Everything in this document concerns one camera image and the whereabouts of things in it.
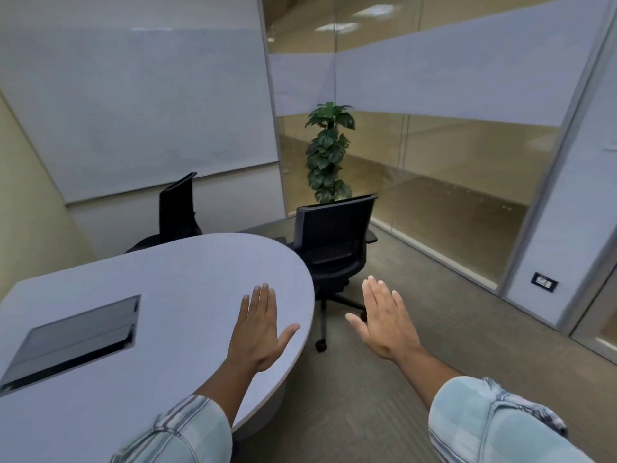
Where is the person's left hand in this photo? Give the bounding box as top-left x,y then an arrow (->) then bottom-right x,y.
226,283 -> 301,375

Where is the person's right hand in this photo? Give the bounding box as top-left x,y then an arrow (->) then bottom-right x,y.
345,276 -> 428,365

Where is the person's right forearm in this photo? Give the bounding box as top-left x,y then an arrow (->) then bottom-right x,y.
394,346 -> 596,463

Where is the person's left forearm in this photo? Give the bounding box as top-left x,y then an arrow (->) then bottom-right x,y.
110,356 -> 257,463

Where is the black mesh office chair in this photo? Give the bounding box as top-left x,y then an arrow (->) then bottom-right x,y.
125,172 -> 203,254
275,193 -> 380,354

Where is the white oval table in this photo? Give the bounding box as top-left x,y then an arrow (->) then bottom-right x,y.
0,232 -> 316,463

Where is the green potted plant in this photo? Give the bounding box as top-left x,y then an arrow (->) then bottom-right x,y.
304,101 -> 356,205

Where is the large white whiteboard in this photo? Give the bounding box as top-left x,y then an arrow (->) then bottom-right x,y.
0,0 -> 281,206

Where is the grey table cable hatch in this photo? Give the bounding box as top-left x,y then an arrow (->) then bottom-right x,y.
0,294 -> 142,397

